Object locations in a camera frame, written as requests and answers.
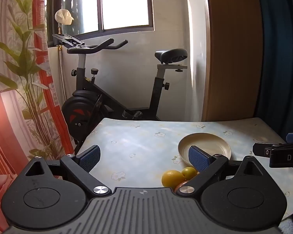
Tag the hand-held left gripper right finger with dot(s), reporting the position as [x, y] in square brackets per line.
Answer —
[197, 159]

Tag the plant printed red curtain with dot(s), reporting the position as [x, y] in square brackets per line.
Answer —
[14, 78]

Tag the cream round plate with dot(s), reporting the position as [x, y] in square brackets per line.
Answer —
[205, 142]

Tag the yellow orange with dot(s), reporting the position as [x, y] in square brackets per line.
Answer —
[171, 178]

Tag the dark framed window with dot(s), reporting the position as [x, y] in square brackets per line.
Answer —
[124, 4]

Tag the white fluffy cloth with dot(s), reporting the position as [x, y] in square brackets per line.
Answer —
[287, 226]

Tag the white cloth bundle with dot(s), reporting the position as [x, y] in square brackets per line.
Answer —
[63, 16]

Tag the floral tablecloth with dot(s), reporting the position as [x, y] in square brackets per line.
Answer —
[136, 146]

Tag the wooden panel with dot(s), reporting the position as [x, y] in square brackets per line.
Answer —
[232, 53]

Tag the small orange mandarin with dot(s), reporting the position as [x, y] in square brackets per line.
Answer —
[179, 186]

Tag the yellow lemon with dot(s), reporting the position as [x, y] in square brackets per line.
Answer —
[189, 172]

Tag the dark blue curtain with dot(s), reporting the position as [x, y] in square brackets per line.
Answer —
[283, 53]

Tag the black exercise bike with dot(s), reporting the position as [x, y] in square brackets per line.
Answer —
[107, 97]

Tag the metal pipe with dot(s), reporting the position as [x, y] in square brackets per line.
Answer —
[61, 73]

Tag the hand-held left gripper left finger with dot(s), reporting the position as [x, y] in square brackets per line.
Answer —
[89, 157]

